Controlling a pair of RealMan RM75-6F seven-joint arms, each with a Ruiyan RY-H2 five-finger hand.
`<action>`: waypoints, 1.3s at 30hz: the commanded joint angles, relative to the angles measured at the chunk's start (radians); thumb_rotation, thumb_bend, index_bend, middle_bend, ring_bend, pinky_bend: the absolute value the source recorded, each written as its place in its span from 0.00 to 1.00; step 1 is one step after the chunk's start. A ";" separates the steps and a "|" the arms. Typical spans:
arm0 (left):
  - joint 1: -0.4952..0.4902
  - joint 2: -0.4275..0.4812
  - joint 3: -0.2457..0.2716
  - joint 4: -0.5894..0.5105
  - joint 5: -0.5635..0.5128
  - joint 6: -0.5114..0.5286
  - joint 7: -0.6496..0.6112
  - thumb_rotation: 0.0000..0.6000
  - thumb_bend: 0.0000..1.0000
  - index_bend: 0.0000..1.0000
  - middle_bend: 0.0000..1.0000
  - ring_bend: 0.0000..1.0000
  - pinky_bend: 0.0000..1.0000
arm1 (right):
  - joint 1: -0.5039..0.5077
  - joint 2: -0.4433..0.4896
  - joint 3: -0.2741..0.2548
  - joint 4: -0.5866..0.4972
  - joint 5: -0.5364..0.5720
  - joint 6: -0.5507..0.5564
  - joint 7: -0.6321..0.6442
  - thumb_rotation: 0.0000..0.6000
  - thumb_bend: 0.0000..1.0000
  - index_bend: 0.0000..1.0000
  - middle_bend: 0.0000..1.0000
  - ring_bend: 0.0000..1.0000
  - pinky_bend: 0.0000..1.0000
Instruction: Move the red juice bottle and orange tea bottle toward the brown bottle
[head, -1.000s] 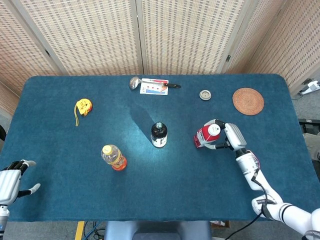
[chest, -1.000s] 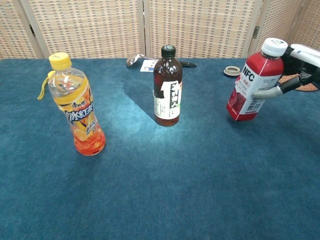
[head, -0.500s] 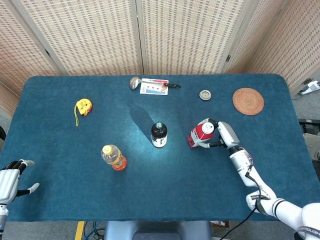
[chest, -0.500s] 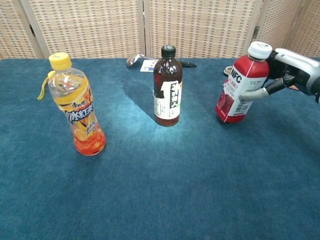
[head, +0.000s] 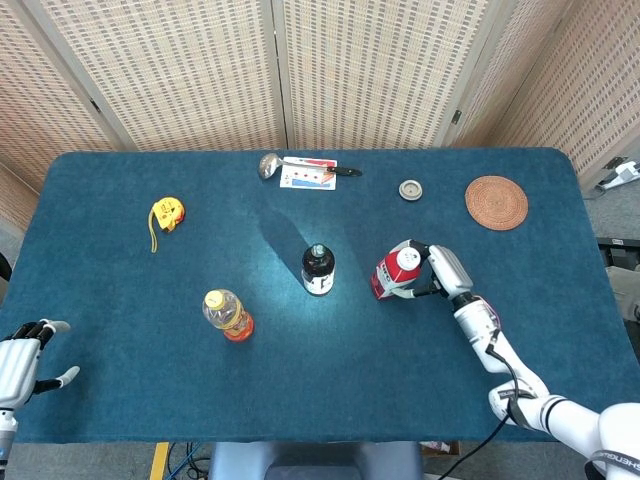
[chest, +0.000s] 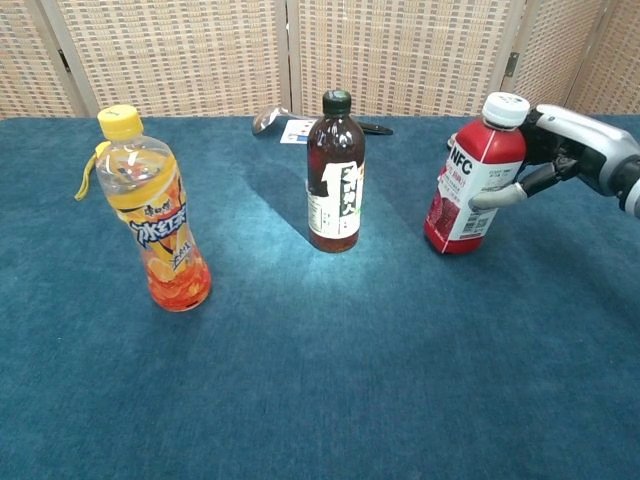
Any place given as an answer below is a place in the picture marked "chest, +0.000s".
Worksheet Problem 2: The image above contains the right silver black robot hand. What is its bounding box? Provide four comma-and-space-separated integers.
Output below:
467, 103, 640, 210

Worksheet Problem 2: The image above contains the red NFC juice bottle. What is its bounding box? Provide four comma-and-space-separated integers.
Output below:
423, 91, 532, 257

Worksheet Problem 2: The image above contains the iced tea bottle yellow cap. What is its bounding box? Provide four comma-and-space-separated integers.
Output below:
96, 105, 213, 313

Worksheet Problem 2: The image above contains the dark tea bottle black cap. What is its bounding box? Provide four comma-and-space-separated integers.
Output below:
305, 89, 367, 254

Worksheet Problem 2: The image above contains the white card red blue print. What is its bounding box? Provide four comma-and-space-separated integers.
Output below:
279, 118, 318, 146

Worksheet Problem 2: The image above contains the blue table cloth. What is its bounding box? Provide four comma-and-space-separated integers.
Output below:
0, 115, 640, 480

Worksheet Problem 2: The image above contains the woven folding screen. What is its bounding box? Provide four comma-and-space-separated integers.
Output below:
0, 0, 640, 120

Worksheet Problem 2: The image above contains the metal ladle black handle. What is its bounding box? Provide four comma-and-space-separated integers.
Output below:
251, 105, 394, 138

